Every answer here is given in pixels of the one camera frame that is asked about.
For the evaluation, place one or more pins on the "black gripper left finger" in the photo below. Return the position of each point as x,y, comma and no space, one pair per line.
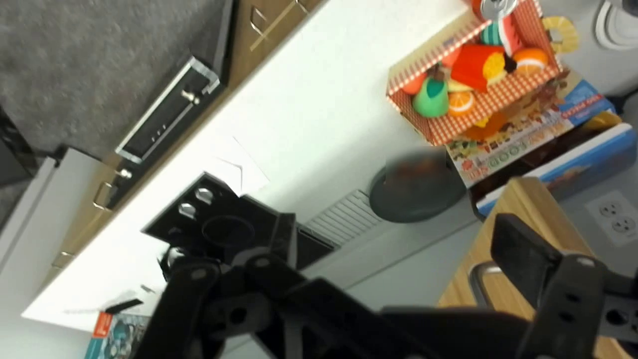
284,240

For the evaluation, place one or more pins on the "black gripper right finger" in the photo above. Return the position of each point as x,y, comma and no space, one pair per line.
526,256

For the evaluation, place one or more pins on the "red checkered basket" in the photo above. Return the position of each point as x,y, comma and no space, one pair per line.
436,59

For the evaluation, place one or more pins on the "wooden lower cabinet doors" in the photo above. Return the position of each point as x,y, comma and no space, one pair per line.
249,33

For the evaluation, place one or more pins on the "dark grey round tray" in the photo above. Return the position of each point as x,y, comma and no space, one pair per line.
416,188

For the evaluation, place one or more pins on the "play food toy box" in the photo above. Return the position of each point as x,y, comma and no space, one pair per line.
530,135

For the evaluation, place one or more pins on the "green toy pear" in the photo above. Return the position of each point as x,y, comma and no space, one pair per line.
432,101

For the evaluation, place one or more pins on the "orange toy fruit slice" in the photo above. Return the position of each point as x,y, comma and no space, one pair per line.
532,61

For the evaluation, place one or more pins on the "orange soda can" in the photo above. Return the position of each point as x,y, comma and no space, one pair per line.
494,9

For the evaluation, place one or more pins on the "white wall outlet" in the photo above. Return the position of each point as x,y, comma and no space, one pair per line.
615,216

